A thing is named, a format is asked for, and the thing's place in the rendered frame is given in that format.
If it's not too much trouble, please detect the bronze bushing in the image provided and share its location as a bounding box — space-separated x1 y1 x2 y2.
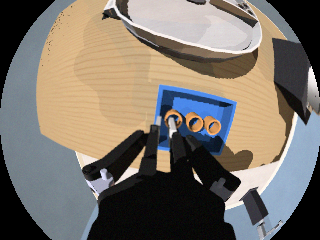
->
203 116 221 135
185 112 203 132
165 109 182 128

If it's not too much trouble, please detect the blue plastic crate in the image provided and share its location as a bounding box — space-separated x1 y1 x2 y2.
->
154 84 237 155

